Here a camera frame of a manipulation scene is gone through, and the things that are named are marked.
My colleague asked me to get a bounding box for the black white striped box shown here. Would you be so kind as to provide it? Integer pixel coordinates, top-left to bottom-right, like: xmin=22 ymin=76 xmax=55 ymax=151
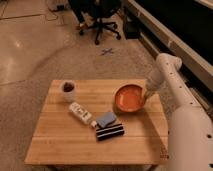
xmin=96 ymin=124 xmax=125 ymax=141

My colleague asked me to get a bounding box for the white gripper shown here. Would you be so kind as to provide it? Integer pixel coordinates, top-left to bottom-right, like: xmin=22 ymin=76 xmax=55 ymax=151
xmin=144 ymin=68 xmax=164 ymax=100

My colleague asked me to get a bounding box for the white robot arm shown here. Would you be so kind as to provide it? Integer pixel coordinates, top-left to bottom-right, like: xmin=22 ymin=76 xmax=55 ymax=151
xmin=144 ymin=53 xmax=213 ymax=171

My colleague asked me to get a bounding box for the long white wall bench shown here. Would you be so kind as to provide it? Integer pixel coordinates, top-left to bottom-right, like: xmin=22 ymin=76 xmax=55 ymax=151
xmin=124 ymin=0 xmax=213 ymax=101

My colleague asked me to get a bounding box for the black office chair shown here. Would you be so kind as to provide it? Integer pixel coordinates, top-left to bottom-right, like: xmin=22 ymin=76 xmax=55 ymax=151
xmin=68 ymin=0 xmax=121 ymax=45

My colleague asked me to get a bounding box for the blue sponge block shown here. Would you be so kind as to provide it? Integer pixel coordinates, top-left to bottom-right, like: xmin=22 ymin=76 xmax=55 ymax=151
xmin=96 ymin=112 xmax=117 ymax=128

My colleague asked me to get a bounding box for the white ceramic mug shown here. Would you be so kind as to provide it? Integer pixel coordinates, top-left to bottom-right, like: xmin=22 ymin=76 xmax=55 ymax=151
xmin=60 ymin=80 xmax=75 ymax=103

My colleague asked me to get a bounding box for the wooden table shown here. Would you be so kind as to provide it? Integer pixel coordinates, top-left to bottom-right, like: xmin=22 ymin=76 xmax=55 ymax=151
xmin=23 ymin=78 xmax=179 ymax=171

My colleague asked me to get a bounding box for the black box on floor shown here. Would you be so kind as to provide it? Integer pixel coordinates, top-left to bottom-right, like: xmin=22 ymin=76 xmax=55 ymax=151
xmin=123 ymin=15 xmax=140 ymax=39

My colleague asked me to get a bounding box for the white plastic bottle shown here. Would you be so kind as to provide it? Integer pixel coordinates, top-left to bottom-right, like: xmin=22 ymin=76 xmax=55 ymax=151
xmin=69 ymin=102 xmax=97 ymax=128

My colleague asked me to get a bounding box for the orange ceramic bowl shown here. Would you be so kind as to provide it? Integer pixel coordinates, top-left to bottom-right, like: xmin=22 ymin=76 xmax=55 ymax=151
xmin=114 ymin=84 xmax=144 ymax=113

